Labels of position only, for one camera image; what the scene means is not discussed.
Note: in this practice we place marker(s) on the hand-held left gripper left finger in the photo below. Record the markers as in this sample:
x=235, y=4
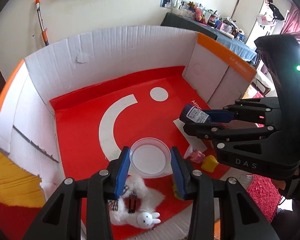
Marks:
x=122, y=172

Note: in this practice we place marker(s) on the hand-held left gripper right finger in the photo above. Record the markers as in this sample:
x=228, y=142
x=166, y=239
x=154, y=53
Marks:
x=177, y=175

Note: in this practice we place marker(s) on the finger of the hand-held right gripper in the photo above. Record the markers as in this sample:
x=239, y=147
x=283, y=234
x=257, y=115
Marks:
x=202, y=131
x=218, y=115

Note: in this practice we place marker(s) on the green fuzzy scrunchie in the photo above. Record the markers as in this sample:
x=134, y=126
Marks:
x=175, y=192

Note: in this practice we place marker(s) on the purple bottle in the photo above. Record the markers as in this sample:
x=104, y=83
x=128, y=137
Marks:
x=193, y=115

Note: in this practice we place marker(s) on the small clear pink box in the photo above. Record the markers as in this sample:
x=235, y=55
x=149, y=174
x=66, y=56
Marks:
x=197, y=156

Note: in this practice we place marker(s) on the clear round plastic lid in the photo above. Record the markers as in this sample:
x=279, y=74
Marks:
x=150, y=158

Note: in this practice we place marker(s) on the white plush rabbit scrunchie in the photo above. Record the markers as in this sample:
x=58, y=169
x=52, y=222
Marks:
x=152, y=195

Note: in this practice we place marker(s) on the small yellow toy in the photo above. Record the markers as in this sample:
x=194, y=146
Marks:
x=209, y=163

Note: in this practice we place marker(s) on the orange cardboard box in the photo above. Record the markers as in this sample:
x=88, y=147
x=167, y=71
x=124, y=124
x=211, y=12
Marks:
x=90, y=55

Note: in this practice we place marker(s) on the pink curtain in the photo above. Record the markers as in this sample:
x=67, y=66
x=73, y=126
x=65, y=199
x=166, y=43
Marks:
x=297, y=22

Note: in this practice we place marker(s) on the blue cloth side table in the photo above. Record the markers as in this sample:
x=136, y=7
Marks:
x=230, y=45

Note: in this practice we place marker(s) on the white wardrobe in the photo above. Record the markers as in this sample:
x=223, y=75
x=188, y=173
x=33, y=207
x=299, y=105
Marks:
x=255, y=15

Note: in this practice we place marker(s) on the black hanging garment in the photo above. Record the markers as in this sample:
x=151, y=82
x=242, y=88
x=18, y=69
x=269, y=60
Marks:
x=275, y=7

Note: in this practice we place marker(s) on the red knitted blanket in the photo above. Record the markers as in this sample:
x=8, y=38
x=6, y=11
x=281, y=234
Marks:
x=262, y=195

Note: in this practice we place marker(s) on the row of cosmetics bottles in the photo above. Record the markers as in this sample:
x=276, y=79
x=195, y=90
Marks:
x=210, y=17

